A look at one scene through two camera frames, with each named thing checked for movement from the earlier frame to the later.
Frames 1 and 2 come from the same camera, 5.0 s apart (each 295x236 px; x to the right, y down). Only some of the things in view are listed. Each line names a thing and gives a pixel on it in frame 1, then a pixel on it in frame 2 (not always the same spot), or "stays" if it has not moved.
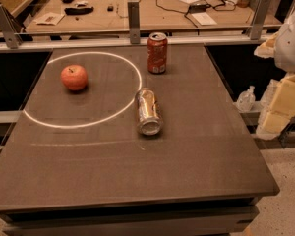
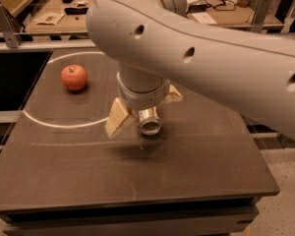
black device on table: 76,11 stays
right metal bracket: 263,5 stays
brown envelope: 50,18 stays
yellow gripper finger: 266,49 -> 165,91
